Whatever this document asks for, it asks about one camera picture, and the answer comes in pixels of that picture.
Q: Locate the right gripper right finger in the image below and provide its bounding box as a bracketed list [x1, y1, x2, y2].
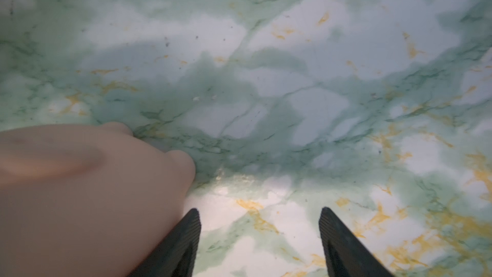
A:
[319, 207, 393, 277]

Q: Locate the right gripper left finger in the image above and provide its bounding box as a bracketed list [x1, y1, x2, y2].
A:
[129, 209, 201, 277]

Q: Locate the pink piggy bank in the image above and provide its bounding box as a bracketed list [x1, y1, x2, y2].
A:
[1, 123, 196, 276]

